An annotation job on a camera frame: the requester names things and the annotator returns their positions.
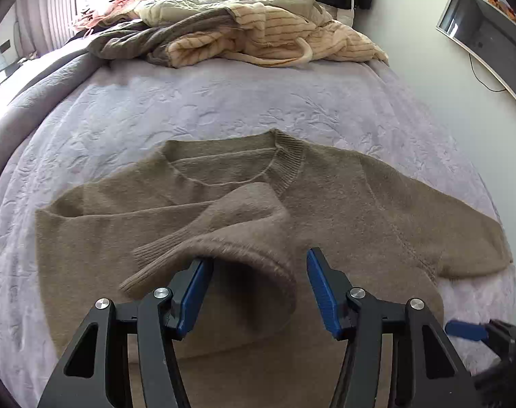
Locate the brown knit sweater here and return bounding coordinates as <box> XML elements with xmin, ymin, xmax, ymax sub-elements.
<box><xmin>35</xmin><ymin>130</ymin><xmax>512</xmax><ymax>407</ymax></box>

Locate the lavender embossed bedspread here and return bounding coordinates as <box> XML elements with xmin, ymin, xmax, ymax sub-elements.
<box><xmin>0</xmin><ymin>49</ymin><xmax>497</xmax><ymax>407</ymax></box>

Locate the dark grey garment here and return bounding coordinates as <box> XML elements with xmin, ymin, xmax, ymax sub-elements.
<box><xmin>86</xmin><ymin>8</ymin><xmax>237</xmax><ymax>67</ymax></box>

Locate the purple curtain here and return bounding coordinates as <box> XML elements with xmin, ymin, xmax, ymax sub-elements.
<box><xmin>15</xmin><ymin>0</ymin><xmax>77</xmax><ymax>56</ymax></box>

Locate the cream striped garment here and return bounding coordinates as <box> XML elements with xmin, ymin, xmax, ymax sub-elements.
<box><xmin>167</xmin><ymin>3</ymin><xmax>388</xmax><ymax>68</ymax></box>

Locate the wall mounted television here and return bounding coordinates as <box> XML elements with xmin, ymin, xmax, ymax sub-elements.
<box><xmin>437</xmin><ymin>0</ymin><xmax>516</xmax><ymax>101</ymax></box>

